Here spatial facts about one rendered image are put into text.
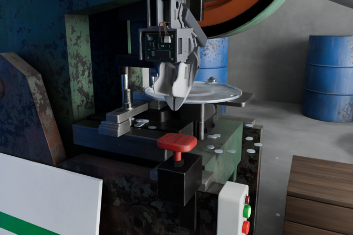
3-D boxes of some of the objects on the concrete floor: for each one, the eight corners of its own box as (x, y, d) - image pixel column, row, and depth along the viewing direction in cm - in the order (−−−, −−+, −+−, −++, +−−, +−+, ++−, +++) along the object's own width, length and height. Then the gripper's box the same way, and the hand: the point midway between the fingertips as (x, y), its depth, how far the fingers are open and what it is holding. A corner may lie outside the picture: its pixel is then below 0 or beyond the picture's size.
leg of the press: (224, 387, 85) (241, 63, 64) (210, 435, 75) (225, 70, 53) (3, 275, 124) (-34, 49, 102) (-25, 297, 114) (-74, 51, 92)
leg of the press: (260, 259, 132) (277, 47, 110) (255, 278, 122) (272, 49, 100) (92, 206, 171) (80, 42, 149) (77, 218, 160) (62, 43, 139)
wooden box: (375, 236, 146) (387, 169, 138) (393, 299, 113) (411, 215, 104) (287, 215, 162) (292, 154, 153) (279, 265, 128) (286, 190, 120)
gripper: (132, -12, 49) (136, 116, 54) (183, -15, 45) (182, 122, 51) (157, -7, 57) (159, 105, 62) (203, -9, 53) (201, 109, 58)
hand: (176, 103), depth 58 cm, fingers closed
